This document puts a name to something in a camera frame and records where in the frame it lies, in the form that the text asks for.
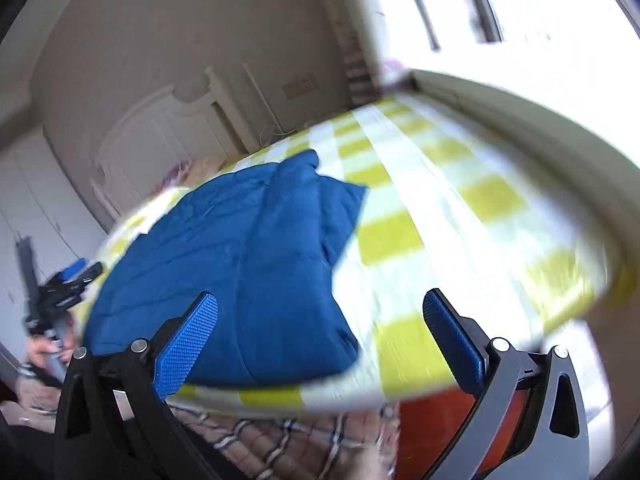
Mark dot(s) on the yellow checked bed sheet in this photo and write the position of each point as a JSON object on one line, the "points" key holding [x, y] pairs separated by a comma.
{"points": [[450, 220]]}

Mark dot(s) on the striped printed curtain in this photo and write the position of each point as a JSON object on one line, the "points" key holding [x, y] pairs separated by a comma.
{"points": [[356, 72]]}

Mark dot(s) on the white wooden headboard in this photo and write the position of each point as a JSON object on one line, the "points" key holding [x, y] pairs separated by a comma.
{"points": [[165, 130]]}

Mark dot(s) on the wall switch and socket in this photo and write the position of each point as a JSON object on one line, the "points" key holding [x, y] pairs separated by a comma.
{"points": [[299, 85]]}

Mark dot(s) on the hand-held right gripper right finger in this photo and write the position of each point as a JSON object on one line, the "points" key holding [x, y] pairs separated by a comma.
{"points": [[450, 332]]}

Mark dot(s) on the orange box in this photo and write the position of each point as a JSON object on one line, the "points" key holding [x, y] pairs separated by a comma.
{"points": [[440, 435]]}

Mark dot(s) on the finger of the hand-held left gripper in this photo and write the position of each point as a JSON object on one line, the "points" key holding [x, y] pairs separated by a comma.
{"points": [[72, 268], [91, 271]]}

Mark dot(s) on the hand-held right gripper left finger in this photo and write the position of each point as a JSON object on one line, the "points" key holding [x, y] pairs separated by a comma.
{"points": [[192, 330]]}

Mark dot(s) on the plaid pants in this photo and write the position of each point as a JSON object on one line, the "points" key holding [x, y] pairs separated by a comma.
{"points": [[280, 440]]}

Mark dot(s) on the window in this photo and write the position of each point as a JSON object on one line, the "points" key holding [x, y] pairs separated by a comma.
{"points": [[500, 0]]}

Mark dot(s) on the person's left hand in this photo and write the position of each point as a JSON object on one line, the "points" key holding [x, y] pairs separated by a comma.
{"points": [[41, 353]]}

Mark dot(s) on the beige pillow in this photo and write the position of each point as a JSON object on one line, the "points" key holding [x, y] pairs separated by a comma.
{"points": [[200, 166]]}

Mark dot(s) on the blue padded jacket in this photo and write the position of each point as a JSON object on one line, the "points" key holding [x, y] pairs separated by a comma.
{"points": [[235, 265]]}

